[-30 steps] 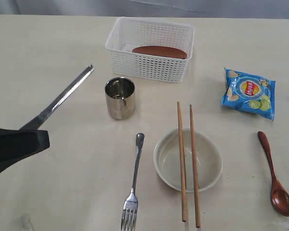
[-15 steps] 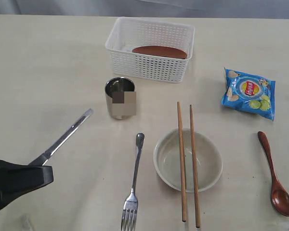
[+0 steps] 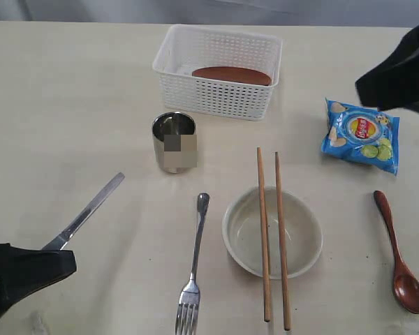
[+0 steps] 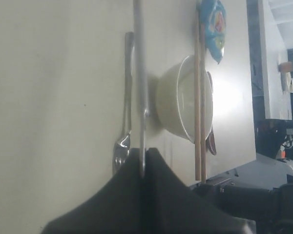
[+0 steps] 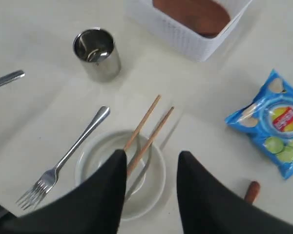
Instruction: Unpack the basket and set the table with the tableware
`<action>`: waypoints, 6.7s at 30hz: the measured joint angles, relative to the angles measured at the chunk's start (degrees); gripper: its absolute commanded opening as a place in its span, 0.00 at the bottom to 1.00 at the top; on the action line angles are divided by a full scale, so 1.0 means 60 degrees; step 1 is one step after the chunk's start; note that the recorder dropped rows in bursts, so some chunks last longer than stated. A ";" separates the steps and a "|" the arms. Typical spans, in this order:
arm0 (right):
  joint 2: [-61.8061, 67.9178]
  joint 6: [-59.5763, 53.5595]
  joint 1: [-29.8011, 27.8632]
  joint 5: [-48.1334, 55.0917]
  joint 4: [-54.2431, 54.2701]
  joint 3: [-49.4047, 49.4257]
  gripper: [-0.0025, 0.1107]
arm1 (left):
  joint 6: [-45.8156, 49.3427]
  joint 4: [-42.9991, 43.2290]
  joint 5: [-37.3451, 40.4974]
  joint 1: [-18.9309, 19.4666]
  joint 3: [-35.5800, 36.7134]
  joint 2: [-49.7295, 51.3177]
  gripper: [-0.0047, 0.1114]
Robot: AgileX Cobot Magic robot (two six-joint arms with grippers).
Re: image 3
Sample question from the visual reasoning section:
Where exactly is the silver metal fork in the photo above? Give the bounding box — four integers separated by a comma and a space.
175, 193, 210, 334

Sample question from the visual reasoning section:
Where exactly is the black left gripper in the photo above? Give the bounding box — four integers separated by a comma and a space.
0, 243, 77, 318

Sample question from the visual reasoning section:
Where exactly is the white ceramic bowl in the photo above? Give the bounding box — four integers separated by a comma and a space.
221, 186, 323, 280

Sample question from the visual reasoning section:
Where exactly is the brown wooden chopstick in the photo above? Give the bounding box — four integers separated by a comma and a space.
274, 151, 291, 331
256, 147, 272, 322

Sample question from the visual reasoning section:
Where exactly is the brown round plate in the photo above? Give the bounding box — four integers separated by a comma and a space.
192, 66, 272, 86

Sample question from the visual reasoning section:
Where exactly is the white perforated plastic basket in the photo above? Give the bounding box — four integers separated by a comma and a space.
152, 24, 283, 121

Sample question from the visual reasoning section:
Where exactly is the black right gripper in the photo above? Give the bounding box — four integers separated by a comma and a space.
355, 25, 419, 114

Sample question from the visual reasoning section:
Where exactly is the stainless steel cup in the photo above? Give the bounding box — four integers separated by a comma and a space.
152, 112, 198, 174

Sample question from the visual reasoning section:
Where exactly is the blue potato chips bag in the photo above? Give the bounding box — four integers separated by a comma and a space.
321, 99, 400, 175

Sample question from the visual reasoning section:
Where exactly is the silver metal table knife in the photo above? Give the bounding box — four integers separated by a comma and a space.
42, 172, 125, 251

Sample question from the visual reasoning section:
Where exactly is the brown wooden spoon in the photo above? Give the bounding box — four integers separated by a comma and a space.
373, 191, 419, 314

